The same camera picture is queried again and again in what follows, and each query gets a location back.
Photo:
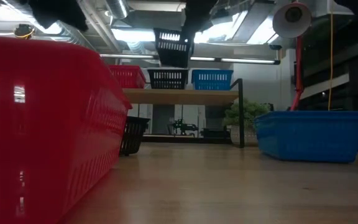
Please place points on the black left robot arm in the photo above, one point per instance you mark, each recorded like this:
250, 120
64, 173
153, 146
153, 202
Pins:
57, 11

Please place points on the round ceiling fixture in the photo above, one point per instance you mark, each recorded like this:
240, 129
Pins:
24, 31

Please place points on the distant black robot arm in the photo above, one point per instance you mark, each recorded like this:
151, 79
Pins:
183, 127

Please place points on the black plastic basket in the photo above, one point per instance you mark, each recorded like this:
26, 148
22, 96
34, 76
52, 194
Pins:
134, 135
172, 49
168, 79

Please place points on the red desk lamp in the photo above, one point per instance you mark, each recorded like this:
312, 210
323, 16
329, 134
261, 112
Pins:
292, 20

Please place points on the wooden shelf with black legs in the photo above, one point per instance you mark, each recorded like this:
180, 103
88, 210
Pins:
179, 96

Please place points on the red plastic basket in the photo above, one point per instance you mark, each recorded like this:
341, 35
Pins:
126, 76
51, 130

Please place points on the silver ventilation duct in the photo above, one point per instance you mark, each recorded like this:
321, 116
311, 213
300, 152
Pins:
118, 7

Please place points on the blue plastic basket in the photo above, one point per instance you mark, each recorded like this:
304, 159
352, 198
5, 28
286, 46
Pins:
212, 79
311, 137

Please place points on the small green potted plant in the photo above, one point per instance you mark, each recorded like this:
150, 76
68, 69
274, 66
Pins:
249, 116

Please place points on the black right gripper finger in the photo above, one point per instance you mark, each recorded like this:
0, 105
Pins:
190, 36

